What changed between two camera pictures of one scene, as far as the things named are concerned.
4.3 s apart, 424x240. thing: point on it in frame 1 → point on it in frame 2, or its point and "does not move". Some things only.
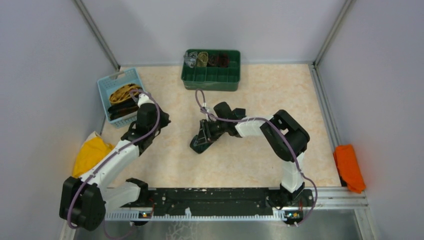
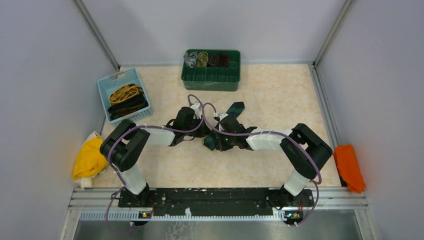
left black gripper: [165, 120] → [202, 133]
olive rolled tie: [202, 59] does not move
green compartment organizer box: [213, 78] does not move
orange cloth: [349, 167] does not move
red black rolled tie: [223, 60] does not move
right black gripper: [215, 137] → [221, 146]
